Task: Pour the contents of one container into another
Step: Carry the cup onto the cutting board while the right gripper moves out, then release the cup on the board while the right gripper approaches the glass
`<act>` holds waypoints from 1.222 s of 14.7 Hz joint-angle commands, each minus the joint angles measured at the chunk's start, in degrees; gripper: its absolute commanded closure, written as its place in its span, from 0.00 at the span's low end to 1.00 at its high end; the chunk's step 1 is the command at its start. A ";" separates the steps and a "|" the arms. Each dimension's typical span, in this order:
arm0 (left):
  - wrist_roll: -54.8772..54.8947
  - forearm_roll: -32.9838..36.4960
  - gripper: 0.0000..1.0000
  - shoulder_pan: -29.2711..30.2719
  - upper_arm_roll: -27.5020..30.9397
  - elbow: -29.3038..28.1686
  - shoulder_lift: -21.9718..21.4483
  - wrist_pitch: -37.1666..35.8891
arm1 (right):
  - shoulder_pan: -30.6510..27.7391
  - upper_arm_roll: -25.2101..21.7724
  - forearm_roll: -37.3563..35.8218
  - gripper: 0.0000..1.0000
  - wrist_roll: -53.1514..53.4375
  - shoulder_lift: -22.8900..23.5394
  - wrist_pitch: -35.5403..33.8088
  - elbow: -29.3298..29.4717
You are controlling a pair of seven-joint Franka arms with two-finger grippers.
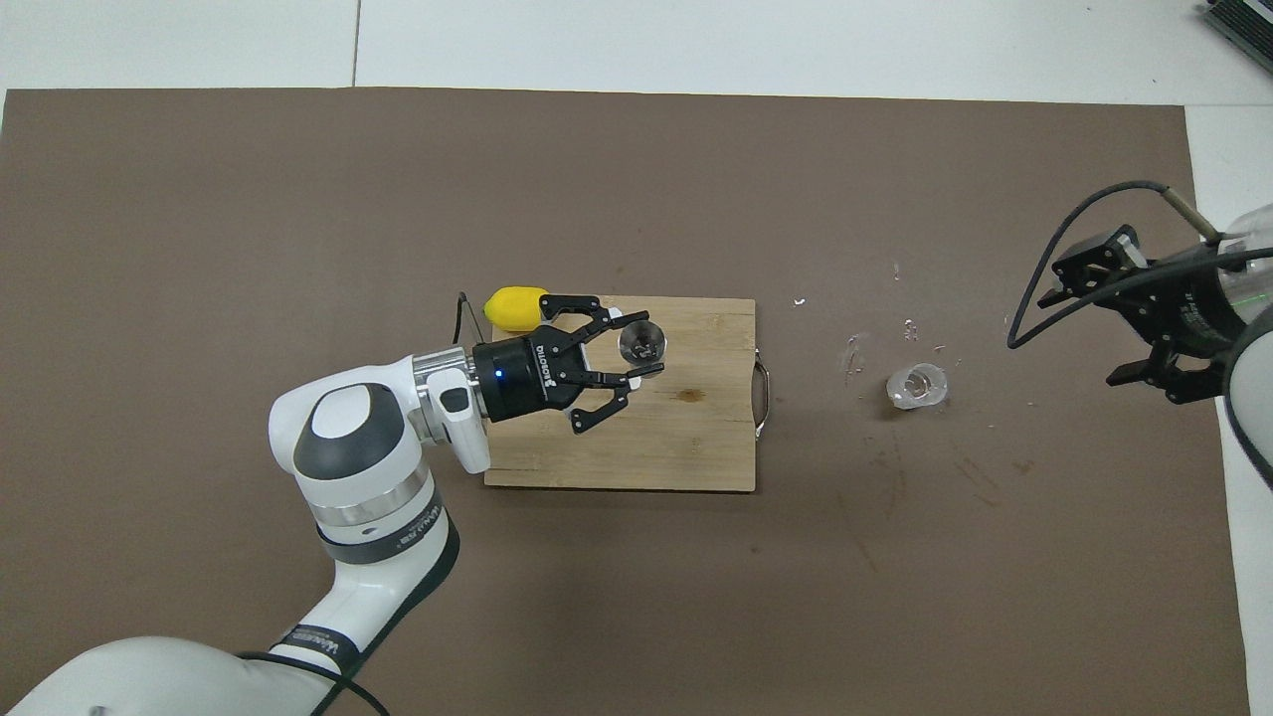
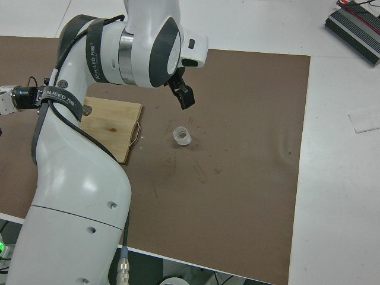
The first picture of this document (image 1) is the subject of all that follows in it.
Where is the grey ribbed device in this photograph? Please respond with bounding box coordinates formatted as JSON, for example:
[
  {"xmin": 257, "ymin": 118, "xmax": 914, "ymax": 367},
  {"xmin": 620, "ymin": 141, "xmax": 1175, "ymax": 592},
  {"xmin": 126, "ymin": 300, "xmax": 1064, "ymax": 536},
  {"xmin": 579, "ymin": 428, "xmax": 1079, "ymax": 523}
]
[{"xmin": 1201, "ymin": 0, "xmax": 1273, "ymax": 73}]

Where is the black right arm gripper cable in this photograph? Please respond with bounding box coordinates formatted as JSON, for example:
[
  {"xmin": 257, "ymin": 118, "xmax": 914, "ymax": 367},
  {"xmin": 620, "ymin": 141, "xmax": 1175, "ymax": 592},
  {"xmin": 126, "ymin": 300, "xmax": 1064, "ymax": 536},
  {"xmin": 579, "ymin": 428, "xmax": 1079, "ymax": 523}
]
[{"xmin": 1006, "ymin": 181, "xmax": 1273, "ymax": 349}]

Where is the brown table mat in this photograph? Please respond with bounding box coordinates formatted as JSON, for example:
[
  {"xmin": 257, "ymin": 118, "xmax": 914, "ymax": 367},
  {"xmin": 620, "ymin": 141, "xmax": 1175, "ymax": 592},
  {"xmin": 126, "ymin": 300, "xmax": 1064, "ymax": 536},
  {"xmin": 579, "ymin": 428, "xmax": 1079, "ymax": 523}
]
[{"xmin": 0, "ymin": 88, "xmax": 1252, "ymax": 716}]

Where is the wooden cutting board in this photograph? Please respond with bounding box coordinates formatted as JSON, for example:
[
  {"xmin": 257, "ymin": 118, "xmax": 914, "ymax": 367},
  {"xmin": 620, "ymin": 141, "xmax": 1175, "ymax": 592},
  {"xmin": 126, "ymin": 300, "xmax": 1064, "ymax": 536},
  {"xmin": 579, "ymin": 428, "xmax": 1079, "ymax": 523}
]
[{"xmin": 484, "ymin": 294, "xmax": 772, "ymax": 492}]

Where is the small clear glass cup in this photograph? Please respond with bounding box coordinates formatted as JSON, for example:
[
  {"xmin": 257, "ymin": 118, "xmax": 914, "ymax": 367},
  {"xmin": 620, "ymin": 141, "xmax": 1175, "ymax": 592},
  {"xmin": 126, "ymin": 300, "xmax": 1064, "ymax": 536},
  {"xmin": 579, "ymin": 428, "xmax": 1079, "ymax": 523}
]
[{"xmin": 885, "ymin": 363, "xmax": 949, "ymax": 412}]

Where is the yellow lemon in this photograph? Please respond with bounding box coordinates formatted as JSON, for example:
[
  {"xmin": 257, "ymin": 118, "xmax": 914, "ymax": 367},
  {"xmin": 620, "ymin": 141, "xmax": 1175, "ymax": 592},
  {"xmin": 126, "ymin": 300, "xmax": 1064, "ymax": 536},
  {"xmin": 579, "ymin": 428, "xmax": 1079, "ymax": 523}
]
[{"xmin": 483, "ymin": 286, "xmax": 553, "ymax": 333}]

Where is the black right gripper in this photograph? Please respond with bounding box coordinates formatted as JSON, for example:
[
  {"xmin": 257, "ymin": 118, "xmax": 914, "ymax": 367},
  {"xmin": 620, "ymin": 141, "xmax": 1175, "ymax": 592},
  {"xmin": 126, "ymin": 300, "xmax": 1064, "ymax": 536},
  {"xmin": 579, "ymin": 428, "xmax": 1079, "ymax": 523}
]
[{"xmin": 1039, "ymin": 225, "xmax": 1256, "ymax": 406}]

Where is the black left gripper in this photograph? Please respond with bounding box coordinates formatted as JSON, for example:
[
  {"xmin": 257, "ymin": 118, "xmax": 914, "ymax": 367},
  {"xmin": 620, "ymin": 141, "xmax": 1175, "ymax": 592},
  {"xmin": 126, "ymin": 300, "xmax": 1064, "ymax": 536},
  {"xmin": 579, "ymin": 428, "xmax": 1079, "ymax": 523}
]
[{"xmin": 472, "ymin": 293, "xmax": 665, "ymax": 437}]

